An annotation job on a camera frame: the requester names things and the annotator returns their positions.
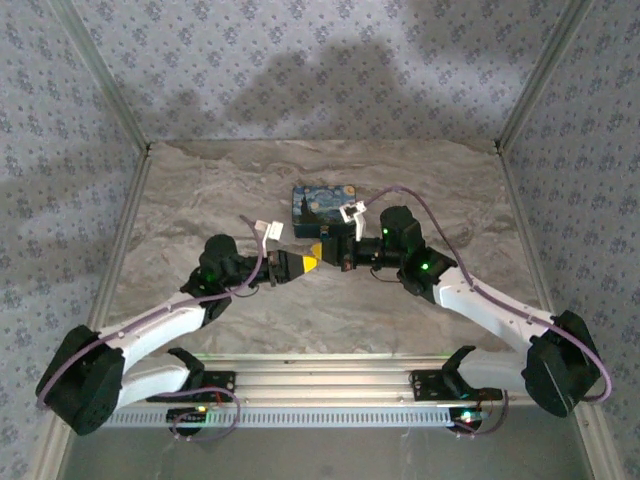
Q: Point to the small blue padlock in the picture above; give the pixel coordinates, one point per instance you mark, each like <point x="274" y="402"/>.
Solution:
<point x="324" y="232"/>

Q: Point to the starry night painted box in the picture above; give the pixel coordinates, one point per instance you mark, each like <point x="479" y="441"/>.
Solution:
<point x="320" y="200"/>

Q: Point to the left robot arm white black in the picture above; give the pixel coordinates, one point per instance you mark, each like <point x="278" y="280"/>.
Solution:
<point x="80" y="380"/>

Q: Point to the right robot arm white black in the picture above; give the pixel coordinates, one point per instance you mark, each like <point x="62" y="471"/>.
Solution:
<point x="560" y="370"/>

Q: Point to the black controller board green light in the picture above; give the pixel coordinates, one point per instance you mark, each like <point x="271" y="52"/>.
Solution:
<point x="467" y="417"/>
<point x="187" y="415"/>

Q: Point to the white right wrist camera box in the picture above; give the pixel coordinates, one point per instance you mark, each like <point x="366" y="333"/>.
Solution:
<point x="350" y="212"/>

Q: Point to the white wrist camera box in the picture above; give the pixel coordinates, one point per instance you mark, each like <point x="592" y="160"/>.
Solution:
<point x="350" y="212"/>
<point x="274" y="231"/>

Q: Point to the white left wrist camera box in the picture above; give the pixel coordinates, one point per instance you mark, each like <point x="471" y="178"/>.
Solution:
<point x="274" y="231"/>

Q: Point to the aluminium table side rail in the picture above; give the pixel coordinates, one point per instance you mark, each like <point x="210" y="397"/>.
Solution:
<point x="125" y="225"/>
<point x="522" y="215"/>

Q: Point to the aluminium mounting rail beam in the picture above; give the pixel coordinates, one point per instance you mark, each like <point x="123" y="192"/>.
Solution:
<point x="320" y="380"/>

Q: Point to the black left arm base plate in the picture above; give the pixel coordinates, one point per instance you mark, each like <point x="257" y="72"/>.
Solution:
<point x="225" y="380"/>

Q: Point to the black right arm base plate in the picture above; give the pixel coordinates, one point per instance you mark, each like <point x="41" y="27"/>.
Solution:
<point x="425" y="385"/>

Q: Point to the aluminium frame corner post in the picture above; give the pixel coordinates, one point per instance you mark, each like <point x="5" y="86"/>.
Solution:
<point x="539" y="75"/>
<point x="106" y="75"/>

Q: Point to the aluminium frame leg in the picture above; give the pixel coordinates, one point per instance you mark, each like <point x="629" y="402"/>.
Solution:
<point x="50" y="450"/>
<point x="597" y="445"/>

